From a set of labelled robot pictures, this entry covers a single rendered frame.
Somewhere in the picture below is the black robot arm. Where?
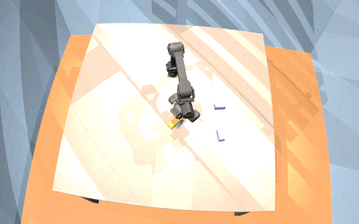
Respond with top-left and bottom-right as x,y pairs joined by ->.
165,41 -> 195,119

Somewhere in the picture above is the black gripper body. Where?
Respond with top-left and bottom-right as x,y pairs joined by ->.
168,93 -> 200,123

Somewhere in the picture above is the yellow bar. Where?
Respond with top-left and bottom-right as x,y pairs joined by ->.
167,117 -> 184,129

